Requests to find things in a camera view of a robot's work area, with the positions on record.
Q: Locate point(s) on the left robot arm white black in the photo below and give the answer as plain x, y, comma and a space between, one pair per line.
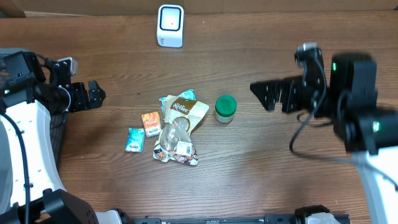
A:
36, 95

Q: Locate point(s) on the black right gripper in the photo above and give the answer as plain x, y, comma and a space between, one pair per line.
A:
289, 94

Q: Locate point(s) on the orange tissue pack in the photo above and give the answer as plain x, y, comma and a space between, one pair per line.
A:
152, 125

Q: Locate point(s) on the cardboard backdrop panel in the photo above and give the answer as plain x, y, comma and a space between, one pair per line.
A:
21, 8

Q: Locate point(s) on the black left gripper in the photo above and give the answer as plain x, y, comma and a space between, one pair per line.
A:
79, 89

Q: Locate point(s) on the green lid jar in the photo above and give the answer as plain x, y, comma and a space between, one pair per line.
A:
225, 108

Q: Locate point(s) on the grey plastic mesh basket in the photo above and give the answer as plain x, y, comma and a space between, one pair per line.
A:
57, 123

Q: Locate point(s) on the teal tissue pack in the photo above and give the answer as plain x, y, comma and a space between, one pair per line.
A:
135, 140

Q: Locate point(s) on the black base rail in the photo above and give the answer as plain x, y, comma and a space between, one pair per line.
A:
309, 214

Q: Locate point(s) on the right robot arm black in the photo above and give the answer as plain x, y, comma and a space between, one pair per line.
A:
349, 100

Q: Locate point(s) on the teal snack packet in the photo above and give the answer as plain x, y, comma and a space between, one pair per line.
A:
188, 94

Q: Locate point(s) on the beige Pantree snack bag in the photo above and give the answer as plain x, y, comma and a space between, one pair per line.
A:
181, 116

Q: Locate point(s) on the white barcode scanner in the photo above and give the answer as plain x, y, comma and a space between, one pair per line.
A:
170, 25

